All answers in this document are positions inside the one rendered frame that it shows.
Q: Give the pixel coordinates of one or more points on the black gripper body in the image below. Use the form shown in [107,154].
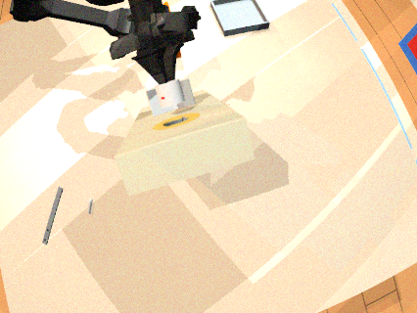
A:
[142,40]

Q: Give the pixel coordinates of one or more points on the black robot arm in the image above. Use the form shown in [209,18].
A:
[115,22]

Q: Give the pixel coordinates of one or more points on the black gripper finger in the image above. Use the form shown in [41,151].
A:
[152,62]
[169,59]

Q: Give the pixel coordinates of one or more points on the grey flat bar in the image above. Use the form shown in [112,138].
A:
[52,216]

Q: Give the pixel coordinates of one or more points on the cream service panel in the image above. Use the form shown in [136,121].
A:
[181,144]

